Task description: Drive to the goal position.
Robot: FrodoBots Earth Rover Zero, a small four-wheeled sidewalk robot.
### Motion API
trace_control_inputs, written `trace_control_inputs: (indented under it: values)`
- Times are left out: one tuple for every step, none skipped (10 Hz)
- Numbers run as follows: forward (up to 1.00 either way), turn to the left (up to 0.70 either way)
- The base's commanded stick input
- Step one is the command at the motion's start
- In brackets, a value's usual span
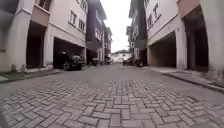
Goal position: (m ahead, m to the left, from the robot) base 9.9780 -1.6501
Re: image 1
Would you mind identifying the grey brick paved road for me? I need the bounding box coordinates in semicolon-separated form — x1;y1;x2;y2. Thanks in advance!
0;63;224;128

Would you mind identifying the black car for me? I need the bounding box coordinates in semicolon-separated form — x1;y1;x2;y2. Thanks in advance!
54;50;88;72

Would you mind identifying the concrete pavement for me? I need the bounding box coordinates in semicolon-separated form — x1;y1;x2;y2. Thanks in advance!
145;65;224;93
0;67;65;84

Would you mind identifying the vehicle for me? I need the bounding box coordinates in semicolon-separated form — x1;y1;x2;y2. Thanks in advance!
122;56;134;67

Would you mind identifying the white house dark roof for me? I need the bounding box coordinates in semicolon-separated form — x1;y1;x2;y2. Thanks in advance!
110;49;132;64

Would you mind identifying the dark multi-storey building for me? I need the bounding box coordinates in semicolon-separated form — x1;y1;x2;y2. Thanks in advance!
125;0;150;67
85;0;109;65

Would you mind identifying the cream multi-storey building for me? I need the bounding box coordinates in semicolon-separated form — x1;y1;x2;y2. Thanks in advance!
0;0;90;74
143;0;224;84

